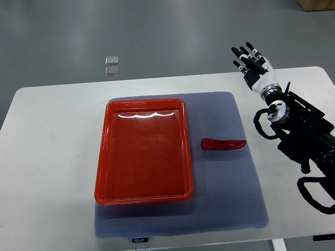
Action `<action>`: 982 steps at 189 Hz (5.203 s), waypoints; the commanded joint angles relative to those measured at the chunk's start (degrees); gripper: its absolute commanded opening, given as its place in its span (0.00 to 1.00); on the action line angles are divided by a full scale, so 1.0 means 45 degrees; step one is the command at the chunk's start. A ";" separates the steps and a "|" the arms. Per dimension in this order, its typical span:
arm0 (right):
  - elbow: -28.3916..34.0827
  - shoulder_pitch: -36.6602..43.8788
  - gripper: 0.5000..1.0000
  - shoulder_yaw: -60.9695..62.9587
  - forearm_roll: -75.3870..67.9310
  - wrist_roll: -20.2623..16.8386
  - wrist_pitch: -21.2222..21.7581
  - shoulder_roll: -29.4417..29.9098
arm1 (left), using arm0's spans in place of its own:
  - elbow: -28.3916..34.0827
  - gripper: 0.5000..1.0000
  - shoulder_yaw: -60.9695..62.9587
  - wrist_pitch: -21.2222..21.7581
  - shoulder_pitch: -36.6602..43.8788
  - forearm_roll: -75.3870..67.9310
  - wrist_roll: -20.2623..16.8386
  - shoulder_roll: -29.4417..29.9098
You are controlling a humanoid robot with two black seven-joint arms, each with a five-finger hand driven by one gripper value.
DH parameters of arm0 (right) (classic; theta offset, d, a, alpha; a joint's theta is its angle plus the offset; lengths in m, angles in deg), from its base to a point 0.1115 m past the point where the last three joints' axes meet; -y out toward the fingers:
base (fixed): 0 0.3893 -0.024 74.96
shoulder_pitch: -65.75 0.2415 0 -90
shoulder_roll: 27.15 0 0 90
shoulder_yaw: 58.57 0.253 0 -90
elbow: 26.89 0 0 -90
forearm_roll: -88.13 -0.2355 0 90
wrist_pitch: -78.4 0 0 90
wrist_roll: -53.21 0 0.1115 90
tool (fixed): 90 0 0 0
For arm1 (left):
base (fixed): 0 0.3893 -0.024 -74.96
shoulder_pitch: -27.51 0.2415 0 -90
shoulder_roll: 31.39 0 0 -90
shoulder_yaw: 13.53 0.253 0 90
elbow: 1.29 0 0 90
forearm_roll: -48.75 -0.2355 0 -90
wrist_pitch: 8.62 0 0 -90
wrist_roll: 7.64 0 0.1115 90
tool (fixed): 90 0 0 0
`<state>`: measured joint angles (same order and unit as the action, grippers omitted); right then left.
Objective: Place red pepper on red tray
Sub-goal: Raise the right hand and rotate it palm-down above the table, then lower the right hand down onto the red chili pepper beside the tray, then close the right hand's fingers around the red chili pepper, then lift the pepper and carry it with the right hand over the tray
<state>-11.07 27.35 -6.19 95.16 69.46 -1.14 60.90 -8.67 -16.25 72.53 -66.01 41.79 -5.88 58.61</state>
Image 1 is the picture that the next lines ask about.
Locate white table leg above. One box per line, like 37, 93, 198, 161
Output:
271, 238, 287, 251

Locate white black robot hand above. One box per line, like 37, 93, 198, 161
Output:
231, 42, 280, 100

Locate dark table edge label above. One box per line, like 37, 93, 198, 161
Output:
312, 234, 335, 242

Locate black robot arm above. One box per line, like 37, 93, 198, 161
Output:
253, 84, 334, 214

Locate black label tag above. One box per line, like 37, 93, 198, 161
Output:
132, 237, 149, 243

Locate floor socket plate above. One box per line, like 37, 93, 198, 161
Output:
105, 66, 119, 76
105, 55, 119, 65

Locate lower floor socket plate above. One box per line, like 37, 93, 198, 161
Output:
105, 66, 119, 76

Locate red plastic tray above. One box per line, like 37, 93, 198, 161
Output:
94, 98, 194, 206

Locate upper floor socket plate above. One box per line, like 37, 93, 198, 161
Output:
105, 55, 119, 65

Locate blue-grey cloth mat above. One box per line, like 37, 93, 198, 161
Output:
95, 92, 269, 238

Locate red pepper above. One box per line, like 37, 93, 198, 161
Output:
201, 138, 247, 151

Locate cardboard box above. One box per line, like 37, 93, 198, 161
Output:
297, 0, 335, 12

